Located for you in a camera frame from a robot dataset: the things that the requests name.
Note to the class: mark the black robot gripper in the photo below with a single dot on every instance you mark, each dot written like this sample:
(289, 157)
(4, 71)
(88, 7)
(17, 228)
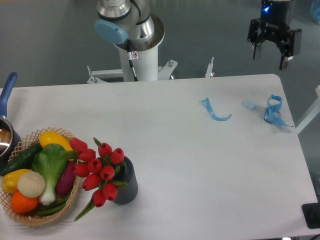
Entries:
(287, 40)

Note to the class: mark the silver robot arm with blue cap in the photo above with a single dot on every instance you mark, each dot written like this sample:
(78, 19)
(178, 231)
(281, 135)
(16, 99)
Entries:
(130, 25)

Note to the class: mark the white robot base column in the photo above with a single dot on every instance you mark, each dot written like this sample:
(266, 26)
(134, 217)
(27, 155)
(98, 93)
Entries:
(144, 59)

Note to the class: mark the dark grey ribbed vase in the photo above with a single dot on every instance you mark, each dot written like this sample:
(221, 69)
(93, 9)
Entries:
(127, 193)

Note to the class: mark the black robot wrist with blue light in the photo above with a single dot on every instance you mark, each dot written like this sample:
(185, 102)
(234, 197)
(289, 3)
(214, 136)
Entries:
(277, 11)

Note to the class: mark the small light blue cap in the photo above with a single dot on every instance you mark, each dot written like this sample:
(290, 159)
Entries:
(250, 105)

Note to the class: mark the tangled blue ribbon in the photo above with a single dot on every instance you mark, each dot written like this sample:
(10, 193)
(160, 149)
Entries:
(272, 113)

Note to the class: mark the white furniture piece at right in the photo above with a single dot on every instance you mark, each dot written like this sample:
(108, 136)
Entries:
(309, 114)

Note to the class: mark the blue ribbon strip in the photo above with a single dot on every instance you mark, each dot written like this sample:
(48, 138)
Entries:
(207, 104)

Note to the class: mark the black device at table edge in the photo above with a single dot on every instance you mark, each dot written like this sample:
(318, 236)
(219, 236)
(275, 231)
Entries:
(311, 212)

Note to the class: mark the red tulip bouquet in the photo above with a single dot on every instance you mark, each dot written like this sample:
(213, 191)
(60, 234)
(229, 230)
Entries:
(99, 170)

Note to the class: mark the yellow squash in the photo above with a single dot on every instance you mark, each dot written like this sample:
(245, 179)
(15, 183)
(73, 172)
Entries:
(52, 137)

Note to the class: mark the purple sweet potato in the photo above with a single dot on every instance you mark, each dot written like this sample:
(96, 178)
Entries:
(66, 181)

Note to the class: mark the green bok choy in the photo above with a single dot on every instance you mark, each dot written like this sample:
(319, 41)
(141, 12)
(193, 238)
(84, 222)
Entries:
(50, 163)

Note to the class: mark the woven wicker basket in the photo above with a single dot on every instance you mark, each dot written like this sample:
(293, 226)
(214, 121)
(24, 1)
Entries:
(30, 218)

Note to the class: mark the green cucumber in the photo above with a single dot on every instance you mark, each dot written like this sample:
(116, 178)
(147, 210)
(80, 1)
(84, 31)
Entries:
(23, 160)

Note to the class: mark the white garlic bulb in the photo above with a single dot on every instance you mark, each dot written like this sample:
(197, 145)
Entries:
(31, 184)

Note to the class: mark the green beans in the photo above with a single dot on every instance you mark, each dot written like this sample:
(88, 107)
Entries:
(51, 209)

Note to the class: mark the yellow bell pepper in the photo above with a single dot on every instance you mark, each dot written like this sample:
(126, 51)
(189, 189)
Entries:
(10, 180)

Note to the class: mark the orange fruit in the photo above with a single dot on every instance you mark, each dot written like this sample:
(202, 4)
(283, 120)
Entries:
(21, 204)

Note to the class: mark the white metal base frame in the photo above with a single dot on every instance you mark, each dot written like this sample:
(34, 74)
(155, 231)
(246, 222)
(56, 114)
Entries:
(164, 73)

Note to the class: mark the dark saucepan with blue handle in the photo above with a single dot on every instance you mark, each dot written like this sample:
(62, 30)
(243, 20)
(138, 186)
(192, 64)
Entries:
(9, 138)

